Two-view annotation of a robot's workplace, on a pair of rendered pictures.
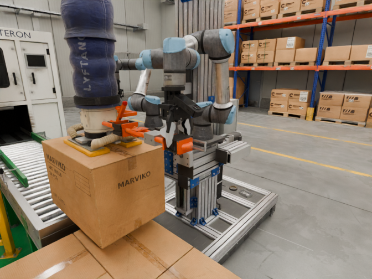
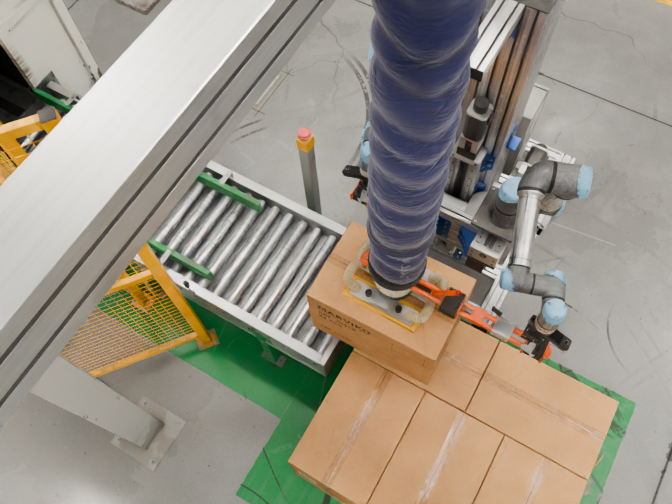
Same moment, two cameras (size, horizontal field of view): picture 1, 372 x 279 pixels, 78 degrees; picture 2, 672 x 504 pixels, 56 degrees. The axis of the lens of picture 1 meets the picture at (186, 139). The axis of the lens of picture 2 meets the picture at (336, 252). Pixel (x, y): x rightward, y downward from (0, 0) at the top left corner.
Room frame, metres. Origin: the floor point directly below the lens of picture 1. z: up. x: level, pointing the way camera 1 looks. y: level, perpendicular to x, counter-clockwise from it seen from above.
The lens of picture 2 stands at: (0.24, 0.83, 3.54)
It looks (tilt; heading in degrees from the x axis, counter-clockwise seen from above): 64 degrees down; 352
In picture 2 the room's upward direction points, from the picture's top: 5 degrees counter-clockwise
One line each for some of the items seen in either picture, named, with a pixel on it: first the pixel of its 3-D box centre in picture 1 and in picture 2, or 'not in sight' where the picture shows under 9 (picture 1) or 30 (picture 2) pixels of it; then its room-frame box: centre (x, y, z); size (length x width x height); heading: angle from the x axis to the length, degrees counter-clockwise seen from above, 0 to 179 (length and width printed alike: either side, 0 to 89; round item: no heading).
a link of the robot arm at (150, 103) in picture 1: (151, 104); not in sight; (1.78, 0.26, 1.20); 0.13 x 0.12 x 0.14; 68
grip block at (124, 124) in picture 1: (125, 128); (452, 302); (1.03, 0.28, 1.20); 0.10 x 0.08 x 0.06; 137
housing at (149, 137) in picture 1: (155, 138); (502, 329); (0.88, 0.13, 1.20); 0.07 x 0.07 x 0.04; 47
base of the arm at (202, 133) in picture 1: (202, 129); (506, 208); (1.44, -0.11, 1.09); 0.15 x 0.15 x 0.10
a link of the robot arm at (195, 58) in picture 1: (182, 58); (549, 286); (0.91, 0.01, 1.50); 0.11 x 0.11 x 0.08; 65
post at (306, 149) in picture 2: not in sight; (312, 190); (2.09, 0.68, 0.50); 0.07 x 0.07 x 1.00; 47
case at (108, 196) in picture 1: (103, 176); (389, 304); (1.20, 0.48, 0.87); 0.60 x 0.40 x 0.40; 48
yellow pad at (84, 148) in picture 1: (84, 143); (383, 302); (1.13, 0.53, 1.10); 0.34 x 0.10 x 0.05; 47
